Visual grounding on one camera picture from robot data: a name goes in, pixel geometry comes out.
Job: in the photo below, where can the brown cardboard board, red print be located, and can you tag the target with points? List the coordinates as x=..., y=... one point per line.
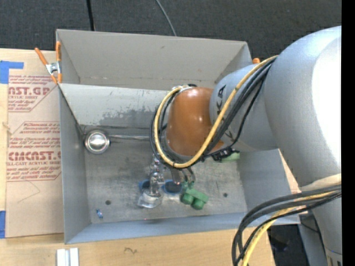
x=30, y=137

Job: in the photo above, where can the small blue scrap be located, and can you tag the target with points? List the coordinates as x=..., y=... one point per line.
x=99, y=214

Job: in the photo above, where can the grey metal bin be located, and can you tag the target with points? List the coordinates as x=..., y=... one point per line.
x=116, y=176

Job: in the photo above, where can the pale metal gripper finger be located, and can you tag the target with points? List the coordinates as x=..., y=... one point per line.
x=156, y=163
x=155, y=182

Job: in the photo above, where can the clear glass cup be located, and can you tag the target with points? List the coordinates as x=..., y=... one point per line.
x=149, y=201

